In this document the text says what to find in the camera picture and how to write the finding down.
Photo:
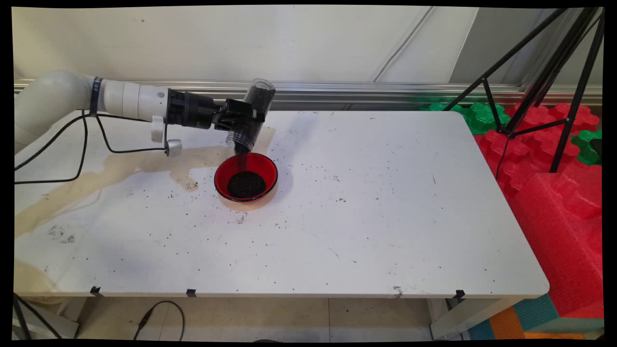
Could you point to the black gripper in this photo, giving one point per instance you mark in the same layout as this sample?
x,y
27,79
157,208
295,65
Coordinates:
x,y
193,110

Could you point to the clear plastic jar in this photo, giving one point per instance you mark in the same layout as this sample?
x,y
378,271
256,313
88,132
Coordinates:
x,y
260,96

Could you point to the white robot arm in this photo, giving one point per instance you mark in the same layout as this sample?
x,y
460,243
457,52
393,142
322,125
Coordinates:
x,y
53,96

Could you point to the red bowl black rim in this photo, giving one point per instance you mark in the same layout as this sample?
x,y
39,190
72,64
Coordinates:
x,y
260,166

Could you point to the black grains pile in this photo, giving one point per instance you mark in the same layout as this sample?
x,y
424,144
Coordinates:
x,y
247,186

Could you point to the green foam puzzle tile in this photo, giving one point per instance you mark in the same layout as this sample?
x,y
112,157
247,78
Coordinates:
x,y
585,147
482,118

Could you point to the white table leg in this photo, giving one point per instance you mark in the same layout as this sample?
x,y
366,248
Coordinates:
x,y
462,318
53,320

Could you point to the red foam puzzle tiles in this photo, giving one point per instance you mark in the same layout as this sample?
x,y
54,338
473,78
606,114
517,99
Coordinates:
x,y
520,149

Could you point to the black tripod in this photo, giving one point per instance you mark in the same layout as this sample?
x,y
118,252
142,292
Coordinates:
x,y
549,72

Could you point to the teal and orange foam mat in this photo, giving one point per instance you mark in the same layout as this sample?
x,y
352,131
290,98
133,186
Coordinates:
x,y
530,320

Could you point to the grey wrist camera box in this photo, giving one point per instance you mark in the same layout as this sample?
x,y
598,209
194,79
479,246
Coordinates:
x,y
168,140

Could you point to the aluminium wall rail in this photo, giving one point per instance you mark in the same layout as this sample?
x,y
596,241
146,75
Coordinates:
x,y
385,91

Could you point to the white wall conduit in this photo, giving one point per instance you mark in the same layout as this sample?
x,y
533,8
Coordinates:
x,y
402,46

